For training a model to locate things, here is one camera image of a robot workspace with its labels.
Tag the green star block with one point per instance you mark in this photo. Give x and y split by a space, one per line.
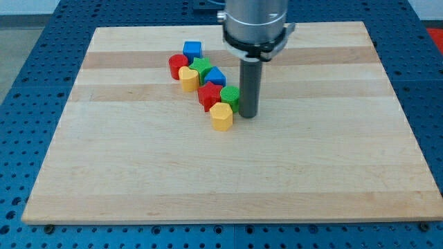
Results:
202 66

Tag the green cylinder block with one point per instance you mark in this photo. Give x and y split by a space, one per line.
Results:
230 95

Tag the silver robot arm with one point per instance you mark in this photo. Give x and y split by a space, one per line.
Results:
255 30

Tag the yellow heart block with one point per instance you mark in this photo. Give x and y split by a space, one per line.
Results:
189 79

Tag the blue pentagon block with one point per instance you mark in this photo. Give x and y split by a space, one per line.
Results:
215 76

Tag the red star block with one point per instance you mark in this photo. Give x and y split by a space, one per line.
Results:
209 94

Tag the yellow hexagon block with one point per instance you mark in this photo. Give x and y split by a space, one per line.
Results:
221 116

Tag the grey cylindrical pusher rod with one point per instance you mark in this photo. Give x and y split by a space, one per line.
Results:
249 88

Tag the blue cube block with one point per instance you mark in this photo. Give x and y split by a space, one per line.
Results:
192 49

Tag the wooden board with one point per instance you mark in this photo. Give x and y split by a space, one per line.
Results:
330 143

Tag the red cylinder block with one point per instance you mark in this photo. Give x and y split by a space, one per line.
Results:
175 63

